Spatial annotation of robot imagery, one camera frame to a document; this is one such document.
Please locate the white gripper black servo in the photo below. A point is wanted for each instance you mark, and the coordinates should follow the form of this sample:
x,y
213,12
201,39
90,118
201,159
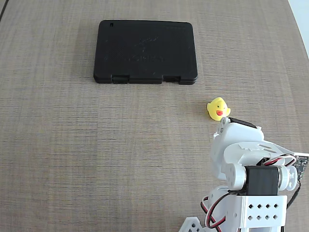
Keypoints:
x,y
237,133

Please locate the yellow rubber duck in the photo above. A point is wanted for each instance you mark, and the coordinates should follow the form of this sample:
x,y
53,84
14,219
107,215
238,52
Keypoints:
x,y
216,107

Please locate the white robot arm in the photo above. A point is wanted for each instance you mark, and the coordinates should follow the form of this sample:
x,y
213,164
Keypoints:
x,y
260,183

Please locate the white perforated base piece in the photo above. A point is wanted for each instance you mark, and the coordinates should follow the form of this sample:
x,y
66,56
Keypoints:
x,y
192,224

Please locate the black plastic case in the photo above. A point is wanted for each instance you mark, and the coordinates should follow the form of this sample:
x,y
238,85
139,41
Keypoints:
x,y
144,53

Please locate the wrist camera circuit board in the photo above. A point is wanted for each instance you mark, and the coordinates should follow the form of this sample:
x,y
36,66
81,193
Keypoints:
x,y
302,166

